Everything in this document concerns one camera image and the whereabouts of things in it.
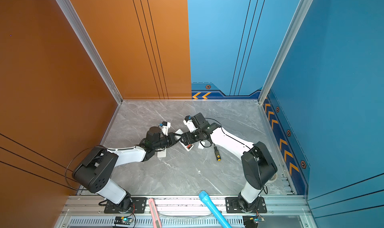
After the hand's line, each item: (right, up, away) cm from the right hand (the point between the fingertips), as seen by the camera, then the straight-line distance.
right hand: (185, 138), depth 85 cm
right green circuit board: (+33, -37, -15) cm, 52 cm away
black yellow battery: (+19, -10, +4) cm, 22 cm away
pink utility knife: (-12, -36, -17) cm, 41 cm away
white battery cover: (+9, -6, +9) cm, 14 cm away
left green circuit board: (-28, -37, -15) cm, 49 cm away
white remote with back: (+2, -5, +1) cm, 6 cm away
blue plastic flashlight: (+14, -31, -15) cm, 37 cm away
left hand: (-1, +1, +1) cm, 2 cm away
